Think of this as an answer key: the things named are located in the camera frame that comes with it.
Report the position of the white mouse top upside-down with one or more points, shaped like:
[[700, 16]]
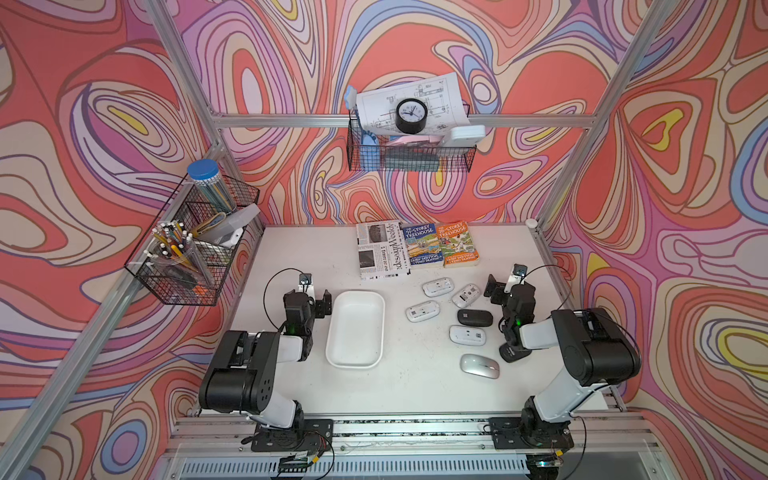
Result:
[[438, 287]]

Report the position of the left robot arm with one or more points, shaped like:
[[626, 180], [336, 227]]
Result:
[[241, 378]]

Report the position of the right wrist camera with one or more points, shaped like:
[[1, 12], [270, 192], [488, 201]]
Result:
[[516, 275]]

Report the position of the wire basket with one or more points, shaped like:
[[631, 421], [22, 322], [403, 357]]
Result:
[[187, 206], [369, 152]]

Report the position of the clear pen cup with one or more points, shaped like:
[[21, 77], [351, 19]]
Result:
[[173, 253]]

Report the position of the white storage box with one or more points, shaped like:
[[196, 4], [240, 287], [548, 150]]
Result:
[[356, 331]]

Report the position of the white paper sheet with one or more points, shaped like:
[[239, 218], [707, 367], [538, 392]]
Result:
[[432, 106]]

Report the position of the black round clock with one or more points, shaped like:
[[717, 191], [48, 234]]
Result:
[[411, 116]]

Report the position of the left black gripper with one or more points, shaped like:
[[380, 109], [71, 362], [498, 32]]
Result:
[[316, 305]]

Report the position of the back wire basket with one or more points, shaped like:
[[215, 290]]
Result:
[[369, 152]]

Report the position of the newspaper print book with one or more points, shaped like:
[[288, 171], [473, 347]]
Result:
[[382, 251]]

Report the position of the orange treehouse book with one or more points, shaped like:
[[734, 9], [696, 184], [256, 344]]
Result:
[[457, 245]]

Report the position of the blue lid pencil jar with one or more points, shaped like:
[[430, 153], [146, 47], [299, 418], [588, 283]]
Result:
[[206, 176]]

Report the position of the black mouse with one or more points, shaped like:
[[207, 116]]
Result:
[[475, 318]]

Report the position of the silver mouse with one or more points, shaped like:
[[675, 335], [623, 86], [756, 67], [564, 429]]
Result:
[[480, 366]]

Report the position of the blue treehouse book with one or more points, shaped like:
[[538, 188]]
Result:
[[423, 246]]

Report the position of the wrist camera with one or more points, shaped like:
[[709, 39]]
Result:
[[305, 284], [516, 275]]

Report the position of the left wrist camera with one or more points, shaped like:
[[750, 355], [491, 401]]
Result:
[[305, 284]]

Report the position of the left wire basket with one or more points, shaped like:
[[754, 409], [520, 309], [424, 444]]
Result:
[[187, 206]]

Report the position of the white mouse upside-down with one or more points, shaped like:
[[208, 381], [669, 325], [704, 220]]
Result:
[[467, 336], [466, 296], [422, 312], [438, 287]]

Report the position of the white device in basket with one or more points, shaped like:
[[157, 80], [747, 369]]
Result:
[[464, 136]]

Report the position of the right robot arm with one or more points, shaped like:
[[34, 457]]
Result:
[[595, 351]]

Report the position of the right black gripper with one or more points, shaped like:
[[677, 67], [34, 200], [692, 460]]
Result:
[[497, 288]]

